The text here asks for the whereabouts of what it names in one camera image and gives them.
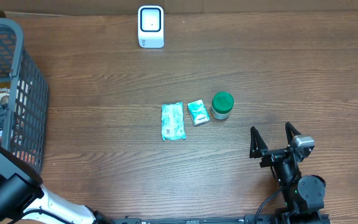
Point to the grey plastic basket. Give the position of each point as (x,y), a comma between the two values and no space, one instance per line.
(25,118)

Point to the small teal tissue pack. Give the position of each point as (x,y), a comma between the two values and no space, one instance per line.
(198,112)

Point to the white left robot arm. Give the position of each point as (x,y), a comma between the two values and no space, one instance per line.
(23,196)

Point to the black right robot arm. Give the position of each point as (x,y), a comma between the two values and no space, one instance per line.
(303,195)

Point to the long teal wipes pack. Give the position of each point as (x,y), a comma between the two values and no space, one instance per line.
(173,126)

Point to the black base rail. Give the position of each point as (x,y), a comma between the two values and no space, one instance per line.
(185,221)

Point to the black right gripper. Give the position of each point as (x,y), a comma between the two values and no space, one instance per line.
(271,155)

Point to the green lid jar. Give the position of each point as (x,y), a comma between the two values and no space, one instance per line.
(222,104)

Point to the white barcode scanner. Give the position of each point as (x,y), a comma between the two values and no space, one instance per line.
(151,27)

